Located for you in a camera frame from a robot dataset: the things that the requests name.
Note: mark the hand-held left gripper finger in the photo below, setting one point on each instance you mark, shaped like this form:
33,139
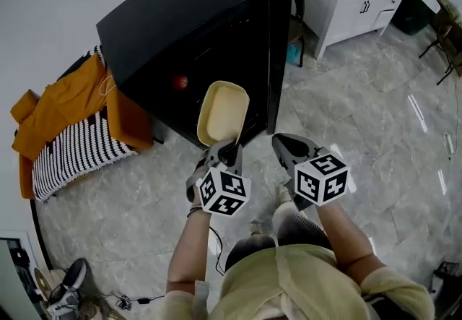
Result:
216,154
236,161

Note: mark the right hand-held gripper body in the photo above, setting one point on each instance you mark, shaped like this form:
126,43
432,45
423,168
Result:
317,181

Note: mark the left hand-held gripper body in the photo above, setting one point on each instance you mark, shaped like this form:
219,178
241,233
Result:
223,192

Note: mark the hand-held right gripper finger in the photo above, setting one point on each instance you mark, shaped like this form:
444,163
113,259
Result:
287,159
303,145

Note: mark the yellow plastic container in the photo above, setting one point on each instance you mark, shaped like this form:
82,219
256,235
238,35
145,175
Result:
223,112

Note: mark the black fridge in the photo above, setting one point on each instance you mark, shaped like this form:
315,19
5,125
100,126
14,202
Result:
173,15

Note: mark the person's right forearm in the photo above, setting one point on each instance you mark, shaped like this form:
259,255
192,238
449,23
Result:
346,235

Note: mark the person's left forearm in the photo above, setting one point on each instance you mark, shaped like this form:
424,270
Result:
187,246

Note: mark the person's left hand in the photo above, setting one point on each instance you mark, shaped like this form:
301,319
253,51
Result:
196,199

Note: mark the black wrist band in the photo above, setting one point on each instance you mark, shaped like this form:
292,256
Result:
193,211

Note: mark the person's right shoe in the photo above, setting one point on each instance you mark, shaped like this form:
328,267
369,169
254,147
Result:
283,195

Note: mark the person's shoe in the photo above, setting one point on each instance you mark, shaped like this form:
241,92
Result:
283,195
260,227

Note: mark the person's right leg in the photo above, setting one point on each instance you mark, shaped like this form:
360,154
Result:
303,230

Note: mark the person's leg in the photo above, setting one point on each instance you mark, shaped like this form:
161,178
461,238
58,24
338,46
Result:
303,230
249,250

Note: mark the person's left shoe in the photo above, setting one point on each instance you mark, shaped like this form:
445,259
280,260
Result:
260,227

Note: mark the person's left leg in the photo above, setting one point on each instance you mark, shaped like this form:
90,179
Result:
249,250

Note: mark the red apple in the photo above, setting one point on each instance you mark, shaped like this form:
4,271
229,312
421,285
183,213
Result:
180,82

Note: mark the orange sofa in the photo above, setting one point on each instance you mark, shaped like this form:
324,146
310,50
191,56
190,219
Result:
130,120

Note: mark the teal item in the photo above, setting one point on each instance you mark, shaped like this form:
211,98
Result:
294,53

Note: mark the yellow-green shirt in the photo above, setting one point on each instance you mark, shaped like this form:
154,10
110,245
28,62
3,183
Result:
288,286

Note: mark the black power adapter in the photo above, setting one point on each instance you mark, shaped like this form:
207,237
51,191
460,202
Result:
143,300

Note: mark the black white striped throw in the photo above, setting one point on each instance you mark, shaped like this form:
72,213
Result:
76,152

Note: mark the white sink cabinet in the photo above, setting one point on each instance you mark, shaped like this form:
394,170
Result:
346,11

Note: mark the orange blanket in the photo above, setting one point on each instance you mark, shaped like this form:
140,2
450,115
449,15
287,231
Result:
65,105

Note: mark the dark green bin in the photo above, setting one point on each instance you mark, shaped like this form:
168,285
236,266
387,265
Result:
411,15

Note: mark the black white headset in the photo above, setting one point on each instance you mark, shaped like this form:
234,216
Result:
74,273

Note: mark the wicker chair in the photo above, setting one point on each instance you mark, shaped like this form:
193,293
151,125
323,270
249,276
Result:
451,44

